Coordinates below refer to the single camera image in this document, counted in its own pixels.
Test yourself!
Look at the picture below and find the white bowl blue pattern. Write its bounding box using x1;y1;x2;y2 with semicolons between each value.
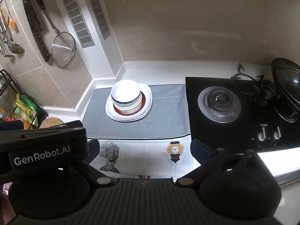
110;79;141;104

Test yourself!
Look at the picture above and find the white floral plate front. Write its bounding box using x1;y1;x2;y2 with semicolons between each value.
105;83;153;117

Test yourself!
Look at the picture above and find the white floral plate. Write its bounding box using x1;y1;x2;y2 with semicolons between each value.
106;108;150;122
105;83;153;117

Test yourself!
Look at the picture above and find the brown round plate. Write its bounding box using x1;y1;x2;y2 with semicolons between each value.
113;92;146;116

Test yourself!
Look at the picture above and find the plain white bowl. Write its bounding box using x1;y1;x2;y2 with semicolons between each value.
114;102;142;114

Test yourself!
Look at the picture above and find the teal spiral bowl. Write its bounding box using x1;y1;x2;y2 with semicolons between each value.
112;92;142;111

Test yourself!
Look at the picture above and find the person's left hand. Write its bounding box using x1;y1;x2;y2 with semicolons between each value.
0;184;16;225

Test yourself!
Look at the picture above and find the round wooden cutting board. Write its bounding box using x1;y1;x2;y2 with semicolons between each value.
39;117;64;128

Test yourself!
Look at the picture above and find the green snack bag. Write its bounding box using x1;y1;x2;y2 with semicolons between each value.
14;94;43;129

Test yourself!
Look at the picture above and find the white printed cloth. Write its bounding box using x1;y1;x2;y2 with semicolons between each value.
91;135;200;180

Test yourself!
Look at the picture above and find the black gas stove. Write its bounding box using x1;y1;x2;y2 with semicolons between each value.
185;77;299;153

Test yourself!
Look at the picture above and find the left stove knob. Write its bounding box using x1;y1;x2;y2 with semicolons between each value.
258;127;266;141

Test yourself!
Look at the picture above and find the stove knob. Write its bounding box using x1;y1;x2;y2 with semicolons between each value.
258;127;266;141
273;127;282;140

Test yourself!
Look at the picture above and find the left stove burner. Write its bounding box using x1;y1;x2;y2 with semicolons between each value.
197;86;242;124

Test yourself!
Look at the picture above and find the grey counter mat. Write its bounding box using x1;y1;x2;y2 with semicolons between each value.
82;84;190;140

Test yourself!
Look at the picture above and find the right stove knob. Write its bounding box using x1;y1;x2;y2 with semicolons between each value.
273;127;282;140

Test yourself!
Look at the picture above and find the small dark pot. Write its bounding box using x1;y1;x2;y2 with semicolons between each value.
261;80;277;100

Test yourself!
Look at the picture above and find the hanging metal ladle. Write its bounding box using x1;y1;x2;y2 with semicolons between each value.
1;8;24;54

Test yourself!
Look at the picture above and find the metal mesh strainer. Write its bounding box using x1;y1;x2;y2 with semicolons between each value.
35;0;77;69

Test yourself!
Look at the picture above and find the black wok lid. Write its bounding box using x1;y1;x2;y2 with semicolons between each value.
271;58;299;112

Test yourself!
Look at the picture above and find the front vent grille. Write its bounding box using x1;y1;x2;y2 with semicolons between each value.
62;0;95;48

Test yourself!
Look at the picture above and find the side vent grille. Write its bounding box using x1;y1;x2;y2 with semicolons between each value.
89;0;111;40

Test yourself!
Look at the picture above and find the black wire rack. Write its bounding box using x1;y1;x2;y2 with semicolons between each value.
1;69;48;128

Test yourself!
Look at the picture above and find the black pot support ring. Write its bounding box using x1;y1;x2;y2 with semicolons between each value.
230;62;266;94

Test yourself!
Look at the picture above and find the cleaver with wooden handle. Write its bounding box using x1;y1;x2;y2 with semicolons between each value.
22;0;51;62

